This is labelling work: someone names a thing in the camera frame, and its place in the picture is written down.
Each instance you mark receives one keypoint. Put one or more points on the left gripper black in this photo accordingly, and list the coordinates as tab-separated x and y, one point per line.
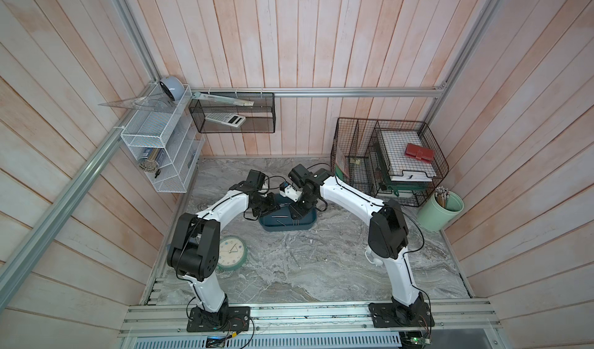
272	206

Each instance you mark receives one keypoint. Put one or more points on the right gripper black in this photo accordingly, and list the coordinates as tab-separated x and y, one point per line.
298	213

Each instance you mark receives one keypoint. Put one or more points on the teal plastic storage box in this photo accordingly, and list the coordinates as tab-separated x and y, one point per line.
281	219

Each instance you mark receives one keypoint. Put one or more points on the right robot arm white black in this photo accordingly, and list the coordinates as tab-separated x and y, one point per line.
387	231

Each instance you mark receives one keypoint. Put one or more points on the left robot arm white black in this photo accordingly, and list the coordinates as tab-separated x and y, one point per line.
194	250

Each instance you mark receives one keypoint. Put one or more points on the white calculator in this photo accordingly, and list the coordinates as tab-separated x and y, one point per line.
226	119

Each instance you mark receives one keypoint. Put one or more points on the white paper stack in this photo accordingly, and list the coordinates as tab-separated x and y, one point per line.
400	167

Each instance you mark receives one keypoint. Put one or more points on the white alarm clock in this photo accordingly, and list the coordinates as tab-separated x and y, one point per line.
373	258

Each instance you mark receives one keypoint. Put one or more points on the red wallet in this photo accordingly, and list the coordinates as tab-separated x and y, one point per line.
419	153

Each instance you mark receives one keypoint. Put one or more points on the mint green pen cup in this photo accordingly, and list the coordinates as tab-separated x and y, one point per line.
441	207

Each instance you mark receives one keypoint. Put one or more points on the clear triangle ruler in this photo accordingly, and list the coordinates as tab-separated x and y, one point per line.
151	103

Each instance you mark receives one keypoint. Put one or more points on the blue grey round speaker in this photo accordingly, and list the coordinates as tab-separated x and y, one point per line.
172	87

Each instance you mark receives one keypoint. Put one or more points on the green round wall clock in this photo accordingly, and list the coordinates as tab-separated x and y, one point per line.
232	253

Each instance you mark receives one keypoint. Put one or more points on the black wire desk organizer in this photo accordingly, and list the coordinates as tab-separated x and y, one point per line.
357	159

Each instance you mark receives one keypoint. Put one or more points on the black wire wall basket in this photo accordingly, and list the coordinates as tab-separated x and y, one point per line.
257	107

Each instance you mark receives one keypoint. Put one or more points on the white wire wall shelf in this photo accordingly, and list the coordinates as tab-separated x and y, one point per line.
165	145

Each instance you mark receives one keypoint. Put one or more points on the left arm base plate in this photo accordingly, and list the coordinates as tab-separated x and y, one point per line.
233	319

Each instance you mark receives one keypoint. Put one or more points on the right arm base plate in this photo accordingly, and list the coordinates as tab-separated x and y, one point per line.
397	315

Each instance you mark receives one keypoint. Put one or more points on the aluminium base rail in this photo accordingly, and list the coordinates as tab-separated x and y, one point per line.
300	318

